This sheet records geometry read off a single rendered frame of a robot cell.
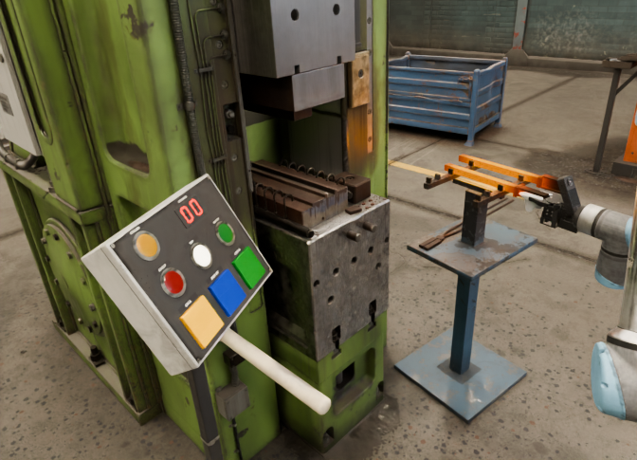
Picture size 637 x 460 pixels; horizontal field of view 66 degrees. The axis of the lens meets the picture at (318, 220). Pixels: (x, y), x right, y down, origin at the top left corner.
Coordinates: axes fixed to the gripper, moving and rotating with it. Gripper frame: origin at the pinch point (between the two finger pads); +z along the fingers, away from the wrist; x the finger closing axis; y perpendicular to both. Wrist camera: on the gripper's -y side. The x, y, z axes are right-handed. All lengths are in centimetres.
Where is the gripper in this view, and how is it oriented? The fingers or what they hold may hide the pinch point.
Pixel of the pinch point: (524, 191)
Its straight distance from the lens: 176.2
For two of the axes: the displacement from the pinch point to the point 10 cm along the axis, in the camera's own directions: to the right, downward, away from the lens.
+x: 8.0, -3.0, 5.1
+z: -5.9, -3.4, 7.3
